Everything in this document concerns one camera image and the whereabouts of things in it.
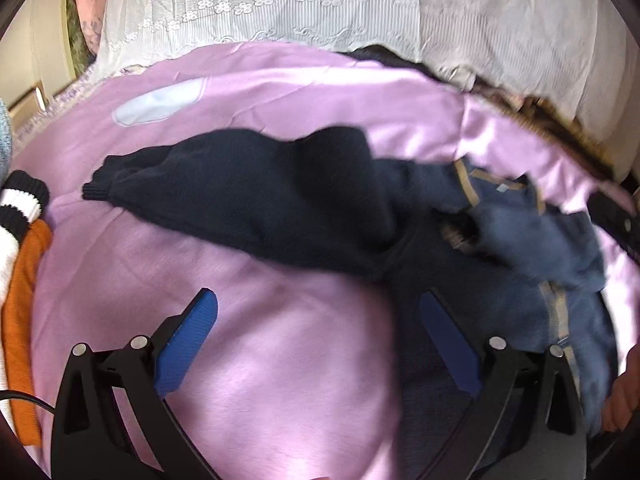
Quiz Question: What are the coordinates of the light blue fuzzy blanket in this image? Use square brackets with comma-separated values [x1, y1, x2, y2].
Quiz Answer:
[0, 100, 13, 181]

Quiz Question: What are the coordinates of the black cable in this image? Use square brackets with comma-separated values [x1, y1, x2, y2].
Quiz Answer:
[0, 390, 58, 416]

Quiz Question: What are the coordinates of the white lace bed cover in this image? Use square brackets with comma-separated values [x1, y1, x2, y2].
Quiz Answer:
[98, 0, 639, 176]

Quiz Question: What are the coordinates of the pink satin bedsheet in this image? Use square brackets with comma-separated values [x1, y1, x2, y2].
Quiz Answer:
[13, 44, 639, 479]

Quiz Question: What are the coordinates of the white black striped garment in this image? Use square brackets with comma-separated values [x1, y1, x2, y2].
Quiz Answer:
[0, 170, 50, 304]

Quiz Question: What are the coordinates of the navy knit cardigan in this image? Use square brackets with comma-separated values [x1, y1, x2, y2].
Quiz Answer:
[82, 127, 618, 479]

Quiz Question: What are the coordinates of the orange knit garment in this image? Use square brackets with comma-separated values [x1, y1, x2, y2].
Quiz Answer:
[1, 219, 53, 448]

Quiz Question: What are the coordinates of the person's right hand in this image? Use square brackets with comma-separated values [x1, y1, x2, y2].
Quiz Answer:
[602, 344, 640, 432]

